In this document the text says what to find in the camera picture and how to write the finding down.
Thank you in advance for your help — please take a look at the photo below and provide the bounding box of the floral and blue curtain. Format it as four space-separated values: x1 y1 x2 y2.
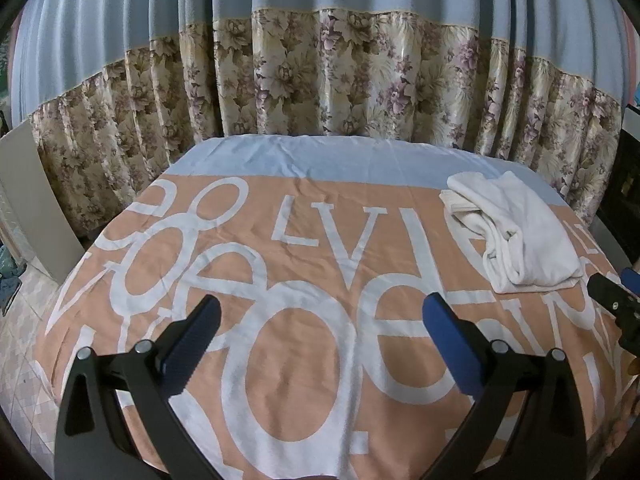
10 0 626 238

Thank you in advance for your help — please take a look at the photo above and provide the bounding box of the white garment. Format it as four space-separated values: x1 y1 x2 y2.
439 171 586 294

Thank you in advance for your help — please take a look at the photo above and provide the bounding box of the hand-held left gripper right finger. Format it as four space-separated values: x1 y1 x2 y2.
422 292 588 480

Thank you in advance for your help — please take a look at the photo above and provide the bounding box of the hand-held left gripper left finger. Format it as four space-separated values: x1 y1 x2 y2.
55 295 222 480

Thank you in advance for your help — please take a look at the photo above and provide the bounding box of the peach white-lettered printed blanket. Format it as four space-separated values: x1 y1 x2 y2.
31 135 632 480

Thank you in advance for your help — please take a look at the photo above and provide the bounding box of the grey board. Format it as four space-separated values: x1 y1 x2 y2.
0 127 83 286

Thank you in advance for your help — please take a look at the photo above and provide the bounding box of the blue cloth pile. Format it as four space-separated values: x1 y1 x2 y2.
0 247 23 286

